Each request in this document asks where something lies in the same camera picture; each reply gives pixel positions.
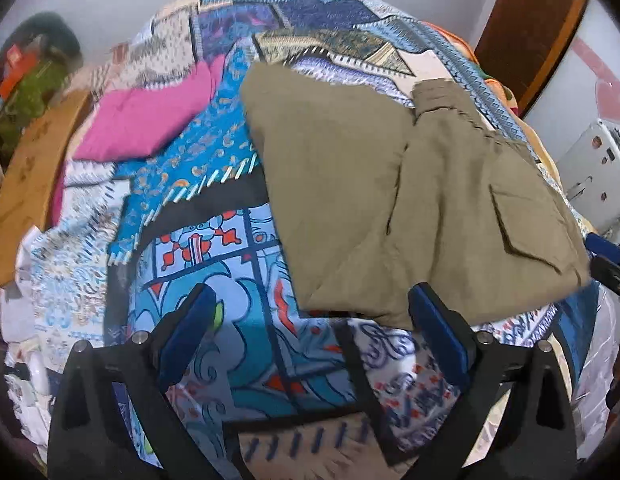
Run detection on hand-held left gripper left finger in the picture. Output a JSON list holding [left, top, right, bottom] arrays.
[[47, 282, 251, 480]]

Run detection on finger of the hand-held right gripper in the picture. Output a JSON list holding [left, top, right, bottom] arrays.
[[584, 232, 620, 262], [591, 256, 620, 307]]

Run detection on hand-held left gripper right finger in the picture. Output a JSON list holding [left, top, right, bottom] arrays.
[[407, 282, 578, 480]]

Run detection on khaki pants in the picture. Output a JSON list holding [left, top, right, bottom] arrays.
[[240, 62, 593, 331]]

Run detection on white appliance with stickers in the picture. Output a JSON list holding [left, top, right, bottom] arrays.
[[554, 119, 620, 238]]

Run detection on white bedsheet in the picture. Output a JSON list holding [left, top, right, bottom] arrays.
[[0, 280, 58, 461]]

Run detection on patchwork printed blanket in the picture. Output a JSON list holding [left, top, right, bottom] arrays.
[[5, 0, 615, 480]]

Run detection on white pink wardrobe door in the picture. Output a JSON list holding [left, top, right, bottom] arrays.
[[522, 0, 620, 141]]

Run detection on orange pink bedsheet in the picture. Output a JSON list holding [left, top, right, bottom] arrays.
[[455, 35, 520, 116]]

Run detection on pink folded cloth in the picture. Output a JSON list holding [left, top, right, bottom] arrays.
[[72, 55, 228, 163]]

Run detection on wooden door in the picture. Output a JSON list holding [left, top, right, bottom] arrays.
[[472, 0, 590, 116]]

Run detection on green fabric bag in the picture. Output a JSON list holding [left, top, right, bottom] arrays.
[[0, 57, 71, 161]]

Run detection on orange box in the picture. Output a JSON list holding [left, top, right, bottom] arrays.
[[0, 45, 41, 101]]

